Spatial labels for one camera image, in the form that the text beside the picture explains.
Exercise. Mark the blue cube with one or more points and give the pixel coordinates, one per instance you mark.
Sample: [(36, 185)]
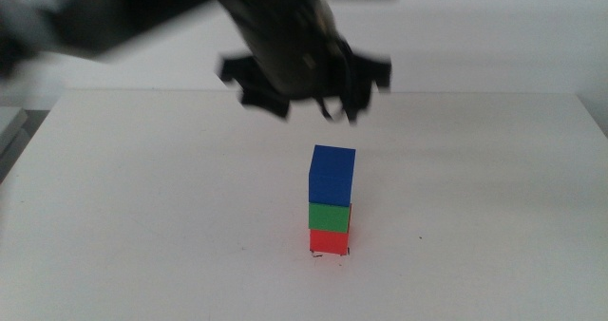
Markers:
[(331, 176)]

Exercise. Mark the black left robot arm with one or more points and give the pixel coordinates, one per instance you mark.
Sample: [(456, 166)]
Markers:
[(157, 3)]

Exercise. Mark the green cube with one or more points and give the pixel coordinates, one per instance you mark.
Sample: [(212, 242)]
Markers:
[(329, 218)]

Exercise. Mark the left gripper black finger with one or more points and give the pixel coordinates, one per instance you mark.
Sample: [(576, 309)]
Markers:
[(268, 102), (357, 102)]

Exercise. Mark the red cube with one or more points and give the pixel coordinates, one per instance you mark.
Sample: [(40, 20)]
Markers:
[(328, 242)]

